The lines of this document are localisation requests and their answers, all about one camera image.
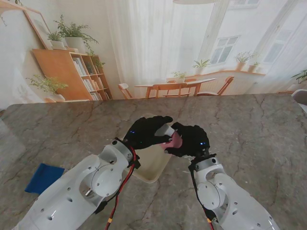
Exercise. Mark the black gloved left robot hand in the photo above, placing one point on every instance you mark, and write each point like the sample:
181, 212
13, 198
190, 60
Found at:
144, 131

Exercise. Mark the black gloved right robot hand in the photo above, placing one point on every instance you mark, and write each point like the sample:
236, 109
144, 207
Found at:
194, 141

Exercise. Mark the pink square jar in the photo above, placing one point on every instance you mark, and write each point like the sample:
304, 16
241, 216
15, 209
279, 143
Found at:
176, 141

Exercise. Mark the white square jar cap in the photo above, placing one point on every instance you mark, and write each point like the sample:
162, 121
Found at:
166, 130

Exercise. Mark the cream baking tray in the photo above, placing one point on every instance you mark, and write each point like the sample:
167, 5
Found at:
153, 165

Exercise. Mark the blue plastic scraper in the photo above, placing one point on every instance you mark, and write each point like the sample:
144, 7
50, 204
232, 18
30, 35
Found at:
43, 177

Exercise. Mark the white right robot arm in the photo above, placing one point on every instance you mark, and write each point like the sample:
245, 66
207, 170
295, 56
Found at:
223, 194

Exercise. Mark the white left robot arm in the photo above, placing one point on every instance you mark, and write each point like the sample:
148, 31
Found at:
79, 191

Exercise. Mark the printed room scene backdrop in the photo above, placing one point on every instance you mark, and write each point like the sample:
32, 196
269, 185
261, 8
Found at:
148, 48

